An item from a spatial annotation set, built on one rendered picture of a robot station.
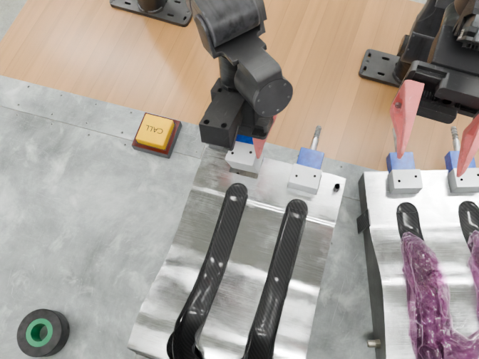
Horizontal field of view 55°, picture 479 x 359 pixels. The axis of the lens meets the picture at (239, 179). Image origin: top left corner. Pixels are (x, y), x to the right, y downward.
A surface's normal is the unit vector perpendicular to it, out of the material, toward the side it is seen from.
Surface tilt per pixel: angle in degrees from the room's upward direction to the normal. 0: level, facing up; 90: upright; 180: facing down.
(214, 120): 21
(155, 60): 0
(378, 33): 0
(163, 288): 28
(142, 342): 6
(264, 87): 71
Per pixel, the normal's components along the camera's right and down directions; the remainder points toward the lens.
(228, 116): -0.05, -0.67
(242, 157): -0.21, -0.23
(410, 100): -0.18, 0.02
